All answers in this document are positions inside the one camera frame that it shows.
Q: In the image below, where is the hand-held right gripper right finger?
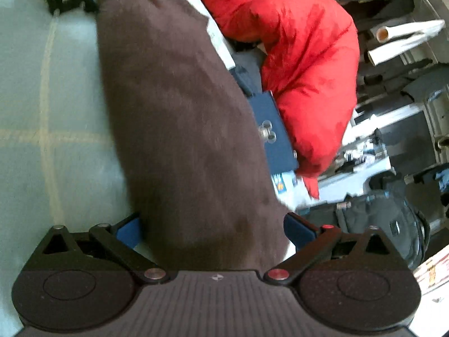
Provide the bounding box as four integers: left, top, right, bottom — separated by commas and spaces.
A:
264, 212, 391, 285

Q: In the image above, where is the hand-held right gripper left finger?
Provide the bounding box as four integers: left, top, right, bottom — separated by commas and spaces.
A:
40, 214, 171, 284

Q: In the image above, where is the brown fuzzy sweater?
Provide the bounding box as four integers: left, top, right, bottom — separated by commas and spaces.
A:
95, 0, 292, 274

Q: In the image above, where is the blue and white small box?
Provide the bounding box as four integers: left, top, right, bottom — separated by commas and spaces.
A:
271, 170, 309, 204

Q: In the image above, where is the black backpack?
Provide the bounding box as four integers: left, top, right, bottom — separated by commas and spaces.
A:
309, 172, 430, 271

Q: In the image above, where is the blue mouse-print pouch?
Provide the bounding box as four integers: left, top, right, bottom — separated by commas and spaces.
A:
247, 90, 299, 176

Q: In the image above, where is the pink patterned curtain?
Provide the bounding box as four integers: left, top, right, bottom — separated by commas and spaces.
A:
414, 249, 449, 295

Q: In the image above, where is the pale green booklet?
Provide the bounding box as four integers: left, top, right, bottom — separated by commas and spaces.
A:
205, 14, 236, 71

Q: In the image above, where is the red quilt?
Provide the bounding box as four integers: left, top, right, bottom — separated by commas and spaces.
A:
179, 0, 361, 199

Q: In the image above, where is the grey pillow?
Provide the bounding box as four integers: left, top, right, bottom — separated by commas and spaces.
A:
232, 47, 269, 94

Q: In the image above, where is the white paper roll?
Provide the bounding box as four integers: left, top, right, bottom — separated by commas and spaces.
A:
375, 19, 446, 41
368, 33, 443, 67

